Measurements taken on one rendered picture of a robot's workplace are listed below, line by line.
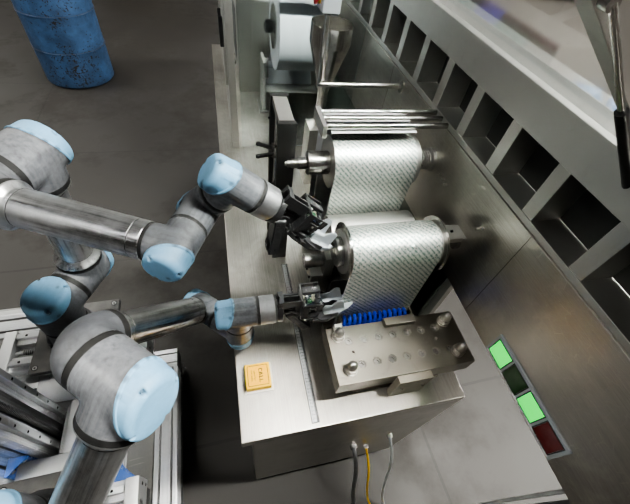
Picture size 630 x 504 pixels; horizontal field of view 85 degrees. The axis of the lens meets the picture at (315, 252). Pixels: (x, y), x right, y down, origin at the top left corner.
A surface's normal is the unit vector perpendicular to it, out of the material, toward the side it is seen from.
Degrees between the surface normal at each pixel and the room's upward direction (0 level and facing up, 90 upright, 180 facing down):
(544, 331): 90
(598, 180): 90
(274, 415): 0
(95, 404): 46
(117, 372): 1
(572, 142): 90
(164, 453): 0
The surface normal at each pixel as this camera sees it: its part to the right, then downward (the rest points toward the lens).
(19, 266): 0.12, -0.63
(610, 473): -0.97, 0.09
